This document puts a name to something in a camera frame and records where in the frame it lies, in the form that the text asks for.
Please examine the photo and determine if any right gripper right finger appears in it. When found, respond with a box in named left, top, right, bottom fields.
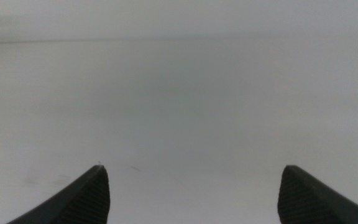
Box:
left=277, top=164, right=358, bottom=224

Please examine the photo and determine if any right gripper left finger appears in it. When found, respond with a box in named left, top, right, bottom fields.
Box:
left=6, top=164, right=111, bottom=224

